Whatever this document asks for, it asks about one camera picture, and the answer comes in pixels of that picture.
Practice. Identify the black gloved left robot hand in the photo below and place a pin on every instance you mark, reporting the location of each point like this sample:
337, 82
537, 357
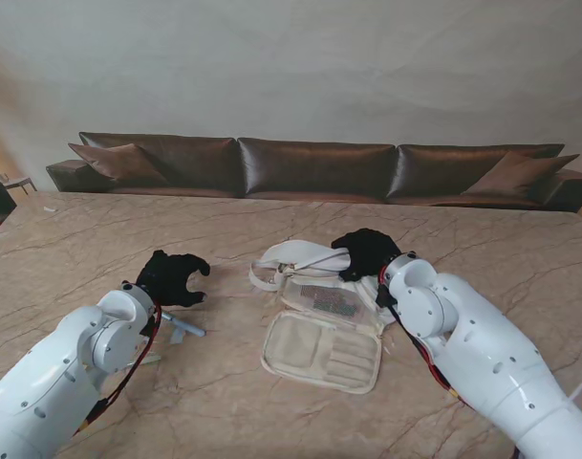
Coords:
168, 279

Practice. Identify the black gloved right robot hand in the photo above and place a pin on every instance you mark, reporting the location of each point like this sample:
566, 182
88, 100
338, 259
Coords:
369, 251

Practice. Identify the purple eyeshadow palette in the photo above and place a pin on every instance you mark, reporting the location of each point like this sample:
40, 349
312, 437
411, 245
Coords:
331, 301

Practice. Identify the cream white cosmetics bag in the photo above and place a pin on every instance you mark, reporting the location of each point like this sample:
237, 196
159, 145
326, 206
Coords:
319, 354

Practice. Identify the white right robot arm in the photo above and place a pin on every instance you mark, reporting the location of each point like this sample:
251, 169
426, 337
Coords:
477, 354

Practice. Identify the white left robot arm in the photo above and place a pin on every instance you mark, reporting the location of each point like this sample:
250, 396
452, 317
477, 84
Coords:
56, 373

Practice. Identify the clear plastic brush sleeve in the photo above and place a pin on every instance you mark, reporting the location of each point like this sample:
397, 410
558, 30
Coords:
177, 337

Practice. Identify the brown leather sofa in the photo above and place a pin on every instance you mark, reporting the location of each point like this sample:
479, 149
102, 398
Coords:
314, 167

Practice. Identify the brown sofa pillow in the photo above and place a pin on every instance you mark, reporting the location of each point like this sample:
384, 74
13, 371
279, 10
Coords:
517, 174
116, 162

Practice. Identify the grey side chair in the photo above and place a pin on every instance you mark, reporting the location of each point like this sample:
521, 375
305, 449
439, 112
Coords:
18, 181

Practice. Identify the white zip tie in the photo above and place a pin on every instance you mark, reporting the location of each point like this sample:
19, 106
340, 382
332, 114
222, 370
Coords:
576, 393

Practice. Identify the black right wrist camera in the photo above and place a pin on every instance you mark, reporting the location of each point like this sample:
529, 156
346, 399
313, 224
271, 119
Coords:
385, 295

